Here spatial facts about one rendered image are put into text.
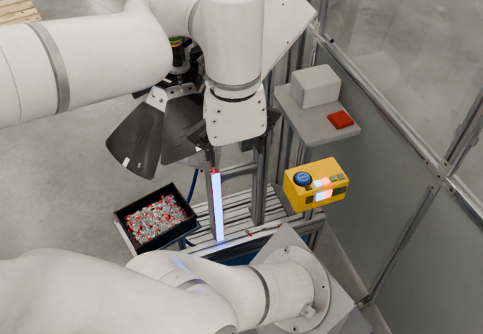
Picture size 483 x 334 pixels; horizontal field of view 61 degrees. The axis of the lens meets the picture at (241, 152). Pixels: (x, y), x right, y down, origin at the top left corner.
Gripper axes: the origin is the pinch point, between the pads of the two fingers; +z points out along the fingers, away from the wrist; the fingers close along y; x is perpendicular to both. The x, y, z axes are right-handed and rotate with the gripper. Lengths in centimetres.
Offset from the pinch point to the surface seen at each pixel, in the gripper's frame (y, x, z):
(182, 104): -1.3, 43.6, 24.1
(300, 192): 22.4, 10.3, 35.8
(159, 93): -6, 58, 30
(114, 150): -25, 55, 47
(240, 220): 25, 68, 135
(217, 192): 0.0, 15.2, 31.9
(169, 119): -6.4, 39.8, 25.2
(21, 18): -85, 324, 131
